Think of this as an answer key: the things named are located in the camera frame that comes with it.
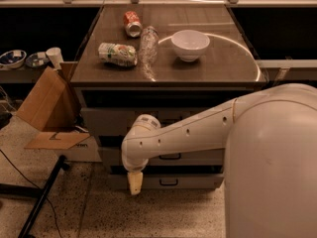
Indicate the grey drawer cabinet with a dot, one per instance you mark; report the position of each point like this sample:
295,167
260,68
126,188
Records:
226,71

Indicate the white paper cup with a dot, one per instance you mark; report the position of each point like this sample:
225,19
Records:
55,56

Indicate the red soda can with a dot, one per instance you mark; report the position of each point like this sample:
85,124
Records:
132,24

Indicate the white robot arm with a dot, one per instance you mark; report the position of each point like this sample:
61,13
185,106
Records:
270,164

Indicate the blue white bowl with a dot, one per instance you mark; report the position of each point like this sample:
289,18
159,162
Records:
37,60
13,59

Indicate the blue white bowl left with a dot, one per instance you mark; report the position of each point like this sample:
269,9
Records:
13,59

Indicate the black metal stand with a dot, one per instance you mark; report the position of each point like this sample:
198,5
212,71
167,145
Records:
40,194

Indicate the grey drawer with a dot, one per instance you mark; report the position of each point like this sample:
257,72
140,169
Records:
118,121
198,181
112,157

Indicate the clear plastic bottle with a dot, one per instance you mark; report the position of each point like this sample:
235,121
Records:
149,44

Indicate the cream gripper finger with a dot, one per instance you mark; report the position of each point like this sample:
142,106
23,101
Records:
135,181

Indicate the blue white bowl right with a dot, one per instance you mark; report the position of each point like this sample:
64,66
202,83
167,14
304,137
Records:
37,60

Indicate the crushed green white can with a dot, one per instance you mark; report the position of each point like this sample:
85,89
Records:
118,54

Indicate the brown cardboard box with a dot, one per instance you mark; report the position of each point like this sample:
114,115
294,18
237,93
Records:
52,109

